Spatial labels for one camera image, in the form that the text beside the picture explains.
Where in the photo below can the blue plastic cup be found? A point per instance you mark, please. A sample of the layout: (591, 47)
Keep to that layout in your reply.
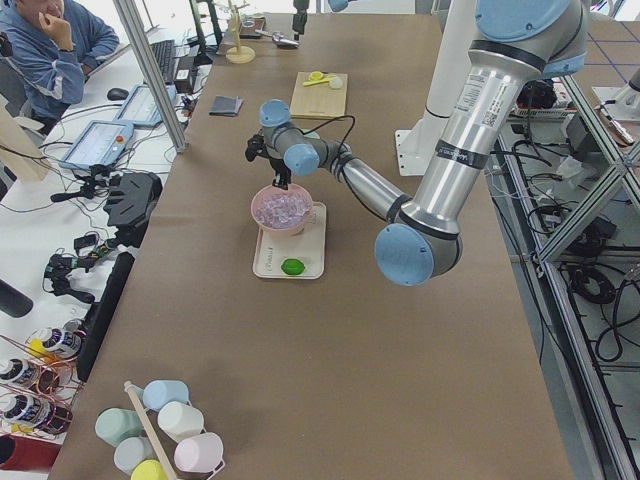
(158, 393)

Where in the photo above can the aluminium frame post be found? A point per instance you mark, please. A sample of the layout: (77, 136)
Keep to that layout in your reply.
(133, 26)

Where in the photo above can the bamboo cutting board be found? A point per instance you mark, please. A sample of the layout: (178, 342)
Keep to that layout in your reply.
(319, 101)

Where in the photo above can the teach pendant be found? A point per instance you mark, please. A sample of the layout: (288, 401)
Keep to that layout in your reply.
(139, 108)
(100, 143)

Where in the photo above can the green plastic cup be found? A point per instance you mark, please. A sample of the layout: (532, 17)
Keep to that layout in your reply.
(115, 425)

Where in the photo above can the cream serving tray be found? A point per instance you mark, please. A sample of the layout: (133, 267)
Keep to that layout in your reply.
(307, 246)

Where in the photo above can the wooden cup tree stand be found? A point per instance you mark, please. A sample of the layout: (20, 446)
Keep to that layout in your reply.
(238, 54)

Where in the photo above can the yellow plastic cup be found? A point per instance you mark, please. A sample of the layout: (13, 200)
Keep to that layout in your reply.
(149, 469)

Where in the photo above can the mint green bowl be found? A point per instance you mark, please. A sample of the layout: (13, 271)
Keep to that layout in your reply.
(312, 134)

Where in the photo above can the lower teach pendant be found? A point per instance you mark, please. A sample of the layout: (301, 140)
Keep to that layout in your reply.
(100, 143)

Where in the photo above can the steel ice scoop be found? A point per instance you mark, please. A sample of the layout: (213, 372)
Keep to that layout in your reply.
(279, 39)

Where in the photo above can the green lime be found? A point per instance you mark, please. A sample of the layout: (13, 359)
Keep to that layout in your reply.
(292, 267)

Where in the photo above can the upper teach pendant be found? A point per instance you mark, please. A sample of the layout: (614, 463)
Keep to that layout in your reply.
(139, 108)

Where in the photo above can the seated person in blue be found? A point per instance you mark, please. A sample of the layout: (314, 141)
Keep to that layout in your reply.
(56, 45)

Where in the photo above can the pink plastic cup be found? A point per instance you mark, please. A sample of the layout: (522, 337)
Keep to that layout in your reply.
(202, 453)

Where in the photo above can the black keyboard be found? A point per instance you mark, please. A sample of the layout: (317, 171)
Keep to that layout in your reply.
(164, 54)

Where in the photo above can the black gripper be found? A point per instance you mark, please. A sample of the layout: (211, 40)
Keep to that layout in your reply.
(276, 165)

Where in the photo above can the grey plastic cup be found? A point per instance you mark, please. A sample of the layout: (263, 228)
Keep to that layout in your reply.
(131, 452)

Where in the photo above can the pink bowl of ice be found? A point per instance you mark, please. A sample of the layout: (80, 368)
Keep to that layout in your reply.
(282, 212)

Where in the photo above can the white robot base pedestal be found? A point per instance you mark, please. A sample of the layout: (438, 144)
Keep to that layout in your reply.
(415, 147)

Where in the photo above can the grey folded cloth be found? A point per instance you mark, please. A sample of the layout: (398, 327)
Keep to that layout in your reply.
(225, 106)

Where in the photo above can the yellow plastic knife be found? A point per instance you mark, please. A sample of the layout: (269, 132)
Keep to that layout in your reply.
(313, 82)

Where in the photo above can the white plastic cup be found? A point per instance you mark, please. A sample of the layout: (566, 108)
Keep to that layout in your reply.
(180, 421)

